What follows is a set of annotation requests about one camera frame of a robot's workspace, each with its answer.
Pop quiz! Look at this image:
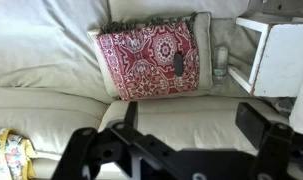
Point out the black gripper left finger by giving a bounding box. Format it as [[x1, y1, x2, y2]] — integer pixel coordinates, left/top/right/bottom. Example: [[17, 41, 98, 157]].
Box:
[[50, 101, 179, 180]]

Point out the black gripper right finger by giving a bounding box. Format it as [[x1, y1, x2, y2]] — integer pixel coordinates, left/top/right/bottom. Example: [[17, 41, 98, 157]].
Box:
[[235, 102, 303, 180]]

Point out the black remote control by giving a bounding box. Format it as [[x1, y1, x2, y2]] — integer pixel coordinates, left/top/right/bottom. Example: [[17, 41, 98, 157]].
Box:
[[173, 52, 184, 77]]

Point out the beige sofa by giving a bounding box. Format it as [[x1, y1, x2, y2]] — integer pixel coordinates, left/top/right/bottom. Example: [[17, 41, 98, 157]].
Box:
[[0, 0, 303, 180]]

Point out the floral yellow blanket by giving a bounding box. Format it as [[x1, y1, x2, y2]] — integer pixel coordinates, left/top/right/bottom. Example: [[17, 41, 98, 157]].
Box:
[[0, 128, 38, 180]]

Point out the clear plastic bottle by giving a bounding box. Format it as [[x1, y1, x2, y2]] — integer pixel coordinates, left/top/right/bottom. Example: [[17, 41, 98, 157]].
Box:
[[212, 45, 230, 85]]

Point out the small white side table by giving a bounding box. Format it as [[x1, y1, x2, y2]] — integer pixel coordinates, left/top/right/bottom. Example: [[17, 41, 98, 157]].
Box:
[[227, 16, 303, 99]]

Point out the large beige pillow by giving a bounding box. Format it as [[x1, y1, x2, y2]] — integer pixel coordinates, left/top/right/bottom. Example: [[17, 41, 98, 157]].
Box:
[[289, 63, 303, 134]]

